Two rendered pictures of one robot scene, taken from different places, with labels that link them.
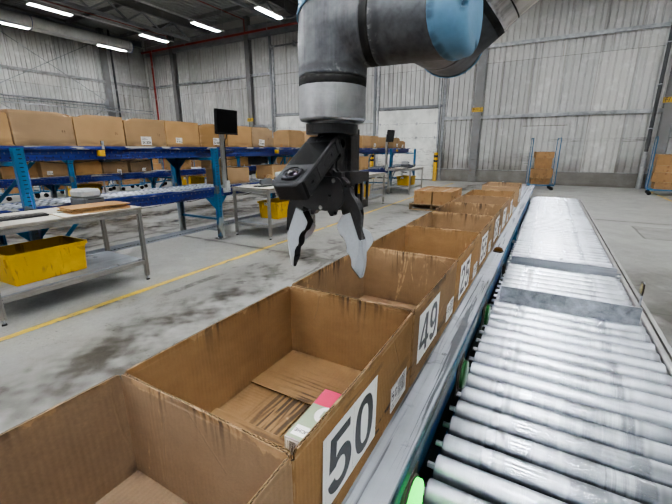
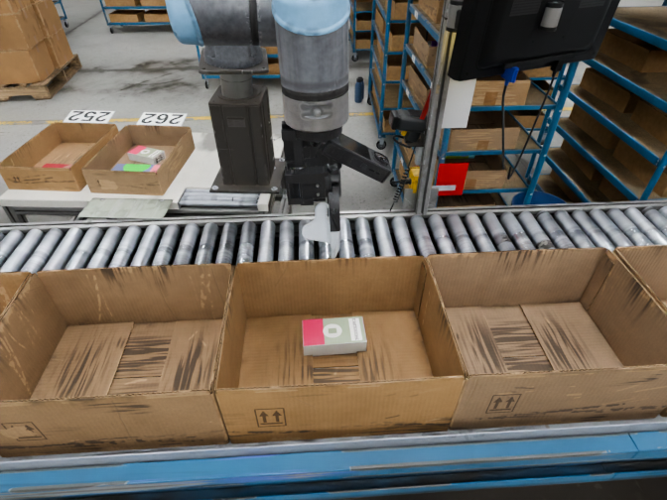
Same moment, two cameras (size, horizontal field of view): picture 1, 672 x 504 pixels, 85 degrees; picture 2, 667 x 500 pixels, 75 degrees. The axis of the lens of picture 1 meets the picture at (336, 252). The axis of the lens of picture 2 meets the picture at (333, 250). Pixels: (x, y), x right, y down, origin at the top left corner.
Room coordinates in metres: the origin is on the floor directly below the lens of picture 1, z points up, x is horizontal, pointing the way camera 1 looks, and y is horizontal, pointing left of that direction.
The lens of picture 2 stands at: (0.83, 0.51, 1.63)
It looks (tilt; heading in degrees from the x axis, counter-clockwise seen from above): 40 degrees down; 237
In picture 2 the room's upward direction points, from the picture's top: straight up
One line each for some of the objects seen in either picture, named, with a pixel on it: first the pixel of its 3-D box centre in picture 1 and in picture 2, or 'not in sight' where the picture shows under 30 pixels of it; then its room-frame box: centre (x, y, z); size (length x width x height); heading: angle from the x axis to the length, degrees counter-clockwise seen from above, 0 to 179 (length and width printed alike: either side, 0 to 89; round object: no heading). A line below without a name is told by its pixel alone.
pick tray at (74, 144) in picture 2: not in sight; (66, 154); (0.88, -1.41, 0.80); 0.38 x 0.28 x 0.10; 54
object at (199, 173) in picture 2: not in sight; (159, 166); (0.57, -1.24, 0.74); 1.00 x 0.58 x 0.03; 145
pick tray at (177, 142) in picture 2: not in sight; (143, 158); (0.62, -1.21, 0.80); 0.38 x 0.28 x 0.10; 53
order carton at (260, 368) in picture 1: (292, 382); (335, 341); (0.54, 0.07, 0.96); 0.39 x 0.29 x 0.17; 151
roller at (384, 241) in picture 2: not in sight; (390, 268); (0.14, -0.22, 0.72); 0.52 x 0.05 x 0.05; 61
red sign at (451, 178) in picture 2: not in sight; (442, 180); (-0.19, -0.38, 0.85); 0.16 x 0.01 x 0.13; 151
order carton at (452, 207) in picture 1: (468, 223); not in sight; (1.92, -0.70, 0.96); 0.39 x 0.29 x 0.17; 151
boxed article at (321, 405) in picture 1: (324, 425); (333, 335); (0.51, 0.02, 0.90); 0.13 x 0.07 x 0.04; 152
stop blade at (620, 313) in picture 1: (564, 306); not in sight; (1.31, -0.88, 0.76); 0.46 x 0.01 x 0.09; 61
